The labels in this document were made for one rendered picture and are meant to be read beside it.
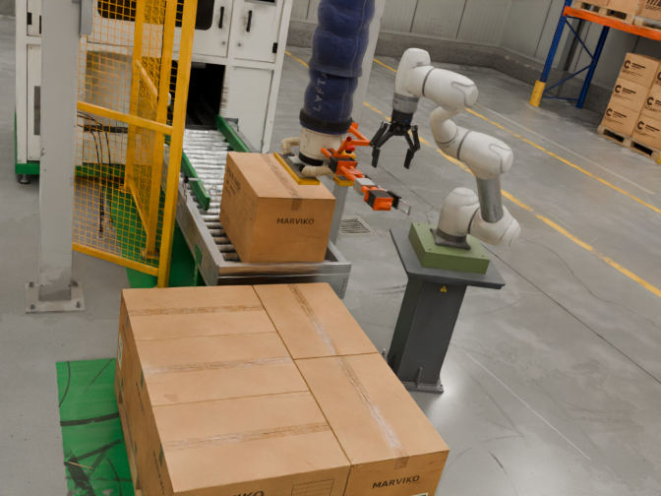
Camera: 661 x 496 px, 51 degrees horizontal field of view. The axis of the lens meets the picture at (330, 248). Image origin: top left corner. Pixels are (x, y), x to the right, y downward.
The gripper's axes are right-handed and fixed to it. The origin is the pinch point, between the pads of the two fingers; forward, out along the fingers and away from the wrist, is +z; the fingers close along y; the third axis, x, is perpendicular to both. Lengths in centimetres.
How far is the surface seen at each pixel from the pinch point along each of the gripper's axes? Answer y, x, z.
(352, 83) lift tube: -3, -50, -16
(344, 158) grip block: 0.0, -36.5, 12.0
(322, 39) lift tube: 12, -54, -31
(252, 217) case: 21, -78, 58
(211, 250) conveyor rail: 36, -88, 81
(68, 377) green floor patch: 102, -73, 140
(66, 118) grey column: 100, -140, 35
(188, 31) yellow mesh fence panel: 44, -145, -11
